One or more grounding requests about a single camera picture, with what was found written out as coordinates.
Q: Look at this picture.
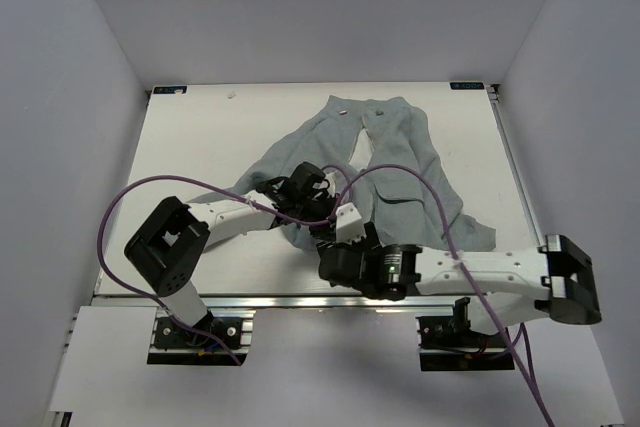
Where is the grey zip-up jacket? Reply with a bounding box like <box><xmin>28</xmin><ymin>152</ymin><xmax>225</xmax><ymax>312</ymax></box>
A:
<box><xmin>231</xmin><ymin>97</ymin><xmax>496</xmax><ymax>252</ymax></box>

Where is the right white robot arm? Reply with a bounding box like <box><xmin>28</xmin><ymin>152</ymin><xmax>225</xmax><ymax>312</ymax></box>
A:
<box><xmin>318</xmin><ymin>223</ymin><xmax>602</xmax><ymax>346</ymax></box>

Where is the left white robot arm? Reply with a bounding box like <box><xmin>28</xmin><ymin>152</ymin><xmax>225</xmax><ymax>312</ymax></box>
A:
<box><xmin>124</xmin><ymin>162</ymin><xmax>335</xmax><ymax>346</ymax></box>

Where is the right blue table sticker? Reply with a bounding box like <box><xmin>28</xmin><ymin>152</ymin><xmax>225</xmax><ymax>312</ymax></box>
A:
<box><xmin>449</xmin><ymin>81</ymin><xmax>485</xmax><ymax>91</ymax></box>

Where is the blue table sticker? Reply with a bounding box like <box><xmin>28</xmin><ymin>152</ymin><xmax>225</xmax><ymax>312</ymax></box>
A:
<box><xmin>449</xmin><ymin>81</ymin><xmax>485</xmax><ymax>91</ymax></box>
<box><xmin>152</xmin><ymin>85</ymin><xmax>187</xmax><ymax>95</ymax></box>

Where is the left blue table sticker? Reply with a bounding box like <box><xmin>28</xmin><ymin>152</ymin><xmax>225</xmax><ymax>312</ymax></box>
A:
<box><xmin>152</xmin><ymin>85</ymin><xmax>187</xmax><ymax>95</ymax></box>

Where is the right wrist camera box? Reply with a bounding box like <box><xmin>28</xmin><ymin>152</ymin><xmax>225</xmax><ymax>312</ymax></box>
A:
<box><xmin>335</xmin><ymin>203</ymin><xmax>365</xmax><ymax>244</ymax></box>

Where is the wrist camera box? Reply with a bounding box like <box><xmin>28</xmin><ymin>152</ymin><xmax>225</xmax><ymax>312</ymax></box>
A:
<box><xmin>335</xmin><ymin>203</ymin><xmax>365</xmax><ymax>244</ymax></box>
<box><xmin>321</xmin><ymin>171</ymin><xmax>344</xmax><ymax>196</ymax></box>

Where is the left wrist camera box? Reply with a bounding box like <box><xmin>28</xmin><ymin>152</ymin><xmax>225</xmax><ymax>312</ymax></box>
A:
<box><xmin>321</xmin><ymin>171</ymin><xmax>344</xmax><ymax>196</ymax></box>

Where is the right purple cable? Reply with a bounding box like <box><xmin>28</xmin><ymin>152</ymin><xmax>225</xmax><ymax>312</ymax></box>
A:
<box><xmin>327</xmin><ymin>164</ymin><xmax>556</xmax><ymax>427</ymax></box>

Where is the purple cable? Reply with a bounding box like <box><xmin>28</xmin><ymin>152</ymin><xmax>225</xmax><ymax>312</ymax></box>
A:
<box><xmin>327</xmin><ymin>164</ymin><xmax>556</xmax><ymax>427</ymax></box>
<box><xmin>101</xmin><ymin>165</ymin><xmax>359</xmax><ymax>366</ymax></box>

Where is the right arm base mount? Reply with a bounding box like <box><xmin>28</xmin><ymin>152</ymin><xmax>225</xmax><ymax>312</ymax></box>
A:
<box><xmin>416</xmin><ymin>297</ymin><xmax>515</xmax><ymax>372</ymax></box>

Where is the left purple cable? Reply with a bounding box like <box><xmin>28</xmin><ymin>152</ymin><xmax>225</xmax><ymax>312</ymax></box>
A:
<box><xmin>101</xmin><ymin>165</ymin><xmax>359</xmax><ymax>366</ymax></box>

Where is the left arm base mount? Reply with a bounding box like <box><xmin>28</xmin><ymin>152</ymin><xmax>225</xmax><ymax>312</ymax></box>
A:
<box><xmin>146</xmin><ymin>308</ymin><xmax>256</xmax><ymax>367</ymax></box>

